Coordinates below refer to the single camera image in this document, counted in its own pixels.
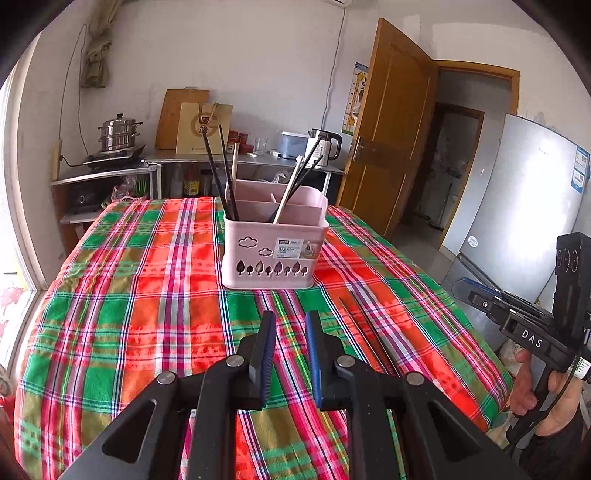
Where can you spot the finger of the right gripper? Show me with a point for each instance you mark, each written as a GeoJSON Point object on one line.
{"type": "Point", "coordinates": [490, 301]}
{"type": "Point", "coordinates": [524, 306]}

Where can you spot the wooden cutting board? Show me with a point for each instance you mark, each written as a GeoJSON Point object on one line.
{"type": "Point", "coordinates": [166, 133]}

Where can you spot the clear drinking glass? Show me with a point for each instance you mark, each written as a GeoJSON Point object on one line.
{"type": "Point", "coordinates": [260, 146]}

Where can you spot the white window frame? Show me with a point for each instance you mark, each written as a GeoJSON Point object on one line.
{"type": "Point", "coordinates": [29, 271]}

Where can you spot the white electric kettle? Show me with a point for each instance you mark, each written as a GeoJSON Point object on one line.
{"type": "Point", "coordinates": [322, 147]}

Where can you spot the silver refrigerator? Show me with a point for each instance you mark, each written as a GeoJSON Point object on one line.
{"type": "Point", "coordinates": [533, 196]}

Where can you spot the pink plastic utensil basket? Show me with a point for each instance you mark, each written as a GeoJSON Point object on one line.
{"type": "Point", "coordinates": [262, 253]}

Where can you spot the wall power socket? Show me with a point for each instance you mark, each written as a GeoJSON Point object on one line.
{"type": "Point", "coordinates": [55, 160]}

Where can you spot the low steel side shelf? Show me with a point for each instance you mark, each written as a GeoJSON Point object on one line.
{"type": "Point", "coordinates": [79, 198]}

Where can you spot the translucent blue storage container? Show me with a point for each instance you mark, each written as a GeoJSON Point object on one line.
{"type": "Point", "coordinates": [291, 145]}

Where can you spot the stainless steel steamer pot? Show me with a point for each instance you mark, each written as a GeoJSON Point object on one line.
{"type": "Point", "coordinates": [118, 133]}

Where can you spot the tan paper gift bag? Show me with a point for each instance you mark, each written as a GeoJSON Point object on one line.
{"type": "Point", "coordinates": [197, 120]}

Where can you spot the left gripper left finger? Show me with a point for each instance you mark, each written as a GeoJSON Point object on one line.
{"type": "Point", "coordinates": [185, 427]}

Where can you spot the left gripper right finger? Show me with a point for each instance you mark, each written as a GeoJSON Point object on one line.
{"type": "Point", "coordinates": [398, 427]}

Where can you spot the black induction cooker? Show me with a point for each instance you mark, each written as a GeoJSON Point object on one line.
{"type": "Point", "coordinates": [107, 159]}

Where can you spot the steel kitchen shelf table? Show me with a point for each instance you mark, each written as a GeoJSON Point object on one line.
{"type": "Point", "coordinates": [265, 161]}

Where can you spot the red lidded jar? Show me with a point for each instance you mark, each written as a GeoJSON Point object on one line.
{"type": "Point", "coordinates": [237, 139]}

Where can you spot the black chopstick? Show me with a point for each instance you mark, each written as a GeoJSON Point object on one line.
{"type": "Point", "coordinates": [302, 176]}
{"type": "Point", "coordinates": [217, 181]}
{"type": "Point", "coordinates": [393, 370]}
{"type": "Point", "coordinates": [370, 339]}
{"type": "Point", "coordinates": [307, 158]}
{"type": "Point", "coordinates": [229, 178]}

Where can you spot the hanging green cloth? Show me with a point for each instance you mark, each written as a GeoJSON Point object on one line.
{"type": "Point", "coordinates": [95, 71]}

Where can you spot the brown wooden door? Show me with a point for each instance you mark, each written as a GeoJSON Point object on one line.
{"type": "Point", "coordinates": [391, 132]}

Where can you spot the plaid tablecloth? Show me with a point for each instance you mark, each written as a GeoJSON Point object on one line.
{"type": "Point", "coordinates": [141, 294]}

